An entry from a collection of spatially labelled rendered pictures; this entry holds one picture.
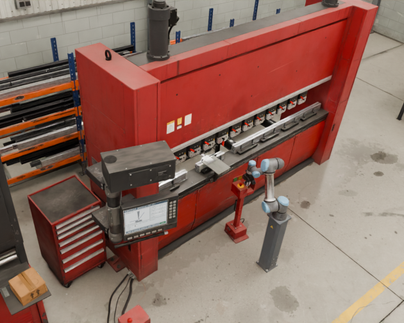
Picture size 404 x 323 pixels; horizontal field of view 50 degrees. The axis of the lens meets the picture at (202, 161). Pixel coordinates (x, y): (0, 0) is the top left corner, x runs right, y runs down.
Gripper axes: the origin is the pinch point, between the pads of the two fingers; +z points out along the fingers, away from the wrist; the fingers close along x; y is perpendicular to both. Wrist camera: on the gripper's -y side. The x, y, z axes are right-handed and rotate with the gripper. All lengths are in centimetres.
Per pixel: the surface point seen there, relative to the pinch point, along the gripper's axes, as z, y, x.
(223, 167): -25.5, 16.2, 26.1
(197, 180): -12, 22, 53
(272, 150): 4, 38, -69
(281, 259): 68, -64, -18
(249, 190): 2.4, -4.4, 0.3
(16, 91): -55, 187, 187
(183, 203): 6, 14, 74
